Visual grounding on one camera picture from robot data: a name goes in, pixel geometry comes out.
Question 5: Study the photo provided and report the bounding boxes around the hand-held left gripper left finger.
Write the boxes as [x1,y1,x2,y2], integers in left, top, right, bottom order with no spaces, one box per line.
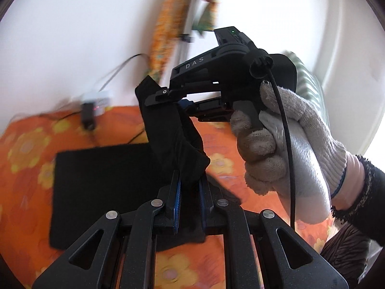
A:
[32,170,181,289]

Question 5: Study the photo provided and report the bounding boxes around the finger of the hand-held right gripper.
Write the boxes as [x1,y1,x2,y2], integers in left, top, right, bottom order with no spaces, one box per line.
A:
[144,77,225,107]
[178,98,233,124]

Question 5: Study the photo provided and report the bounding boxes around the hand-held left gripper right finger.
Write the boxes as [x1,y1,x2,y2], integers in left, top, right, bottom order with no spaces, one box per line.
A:
[199,176,351,289]

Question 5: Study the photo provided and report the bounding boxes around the black pants with yellow stripes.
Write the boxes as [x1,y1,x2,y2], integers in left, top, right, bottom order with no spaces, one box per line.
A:
[50,76,211,251]

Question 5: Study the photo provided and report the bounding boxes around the person's right forearm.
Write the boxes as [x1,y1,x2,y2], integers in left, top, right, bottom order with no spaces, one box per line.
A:
[331,155,385,226]

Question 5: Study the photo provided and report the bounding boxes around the person's right hand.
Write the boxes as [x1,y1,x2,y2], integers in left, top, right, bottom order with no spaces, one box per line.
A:
[230,81,346,225]

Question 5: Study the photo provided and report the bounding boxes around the white power strip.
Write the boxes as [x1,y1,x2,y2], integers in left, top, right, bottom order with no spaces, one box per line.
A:
[81,90,113,116]

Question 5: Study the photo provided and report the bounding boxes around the orange floral curtain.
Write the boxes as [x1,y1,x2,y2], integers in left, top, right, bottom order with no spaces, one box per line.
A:
[149,0,223,82]

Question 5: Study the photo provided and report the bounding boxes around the silver tripod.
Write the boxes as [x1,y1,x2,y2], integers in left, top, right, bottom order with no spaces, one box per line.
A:
[177,0,211,64]

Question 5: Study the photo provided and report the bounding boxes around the black power adapter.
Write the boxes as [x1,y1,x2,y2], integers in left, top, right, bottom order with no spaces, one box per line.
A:
[82,102,96,131]

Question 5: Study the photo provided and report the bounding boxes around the green striped white cushion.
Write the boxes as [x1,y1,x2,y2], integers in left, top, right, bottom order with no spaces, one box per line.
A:
[283,50,327,121]

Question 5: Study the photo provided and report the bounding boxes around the brown striped garment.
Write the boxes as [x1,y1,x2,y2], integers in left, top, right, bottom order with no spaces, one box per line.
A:
[320,221,373,286]

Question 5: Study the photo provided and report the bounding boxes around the orange floral tablecloth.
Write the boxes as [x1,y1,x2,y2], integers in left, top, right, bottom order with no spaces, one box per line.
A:
[0,105,334,289]

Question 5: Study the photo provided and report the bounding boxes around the black power cable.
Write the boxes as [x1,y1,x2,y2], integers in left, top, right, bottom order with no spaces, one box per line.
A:
[98,53,151,94]

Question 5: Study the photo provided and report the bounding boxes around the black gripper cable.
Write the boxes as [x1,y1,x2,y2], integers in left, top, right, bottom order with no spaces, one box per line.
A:
[249,50,297,231]

